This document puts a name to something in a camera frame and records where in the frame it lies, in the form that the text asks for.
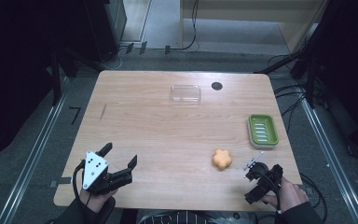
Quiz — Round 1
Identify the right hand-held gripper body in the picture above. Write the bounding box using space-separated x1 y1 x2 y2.
242 150 276 196

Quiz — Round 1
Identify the white floor cable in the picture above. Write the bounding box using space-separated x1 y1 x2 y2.
103 46 129 71

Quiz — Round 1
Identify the black cabinet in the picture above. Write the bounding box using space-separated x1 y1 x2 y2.
83 0 129 63

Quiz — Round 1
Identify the clear plastic container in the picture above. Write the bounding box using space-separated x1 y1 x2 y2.
170 84 202 105

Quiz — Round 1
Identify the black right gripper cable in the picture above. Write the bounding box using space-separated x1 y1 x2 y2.
260 174 283 216

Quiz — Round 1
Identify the light wooden furniture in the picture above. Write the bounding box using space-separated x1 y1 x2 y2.
180 0 329 54

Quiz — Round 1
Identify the dark curtain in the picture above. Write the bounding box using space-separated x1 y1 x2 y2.
304 0 358 160
0 0 90 166

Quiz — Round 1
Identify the green soap dish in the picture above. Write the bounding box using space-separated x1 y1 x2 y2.
247 113 280 149

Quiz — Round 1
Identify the black floor cable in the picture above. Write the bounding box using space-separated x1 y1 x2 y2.
280 94 307 133
299 172 329 224
273 83 308 95

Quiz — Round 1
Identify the black hanging cable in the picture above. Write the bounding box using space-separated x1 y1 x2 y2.
180 0 200 51

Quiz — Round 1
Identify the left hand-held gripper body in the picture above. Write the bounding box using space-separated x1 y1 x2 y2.
82 150 134 196

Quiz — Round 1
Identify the person's right hand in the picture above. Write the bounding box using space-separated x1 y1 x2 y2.
262 177 310 213

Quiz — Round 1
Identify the person's left hand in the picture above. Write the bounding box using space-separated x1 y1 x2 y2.
79 188 119 215

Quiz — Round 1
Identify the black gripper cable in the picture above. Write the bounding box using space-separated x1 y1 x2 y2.
260 174 283 216
71 160 91 216

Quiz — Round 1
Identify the metal floor rail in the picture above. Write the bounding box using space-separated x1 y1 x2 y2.
300 98 358 224
0 77 71 224

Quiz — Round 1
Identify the black metal stand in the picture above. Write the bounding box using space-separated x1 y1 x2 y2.
254 43 316 108

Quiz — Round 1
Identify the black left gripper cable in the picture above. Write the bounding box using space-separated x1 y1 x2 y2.
71 160 91 216

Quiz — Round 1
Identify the striped cloth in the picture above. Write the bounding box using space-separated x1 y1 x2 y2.
138 210 218 224

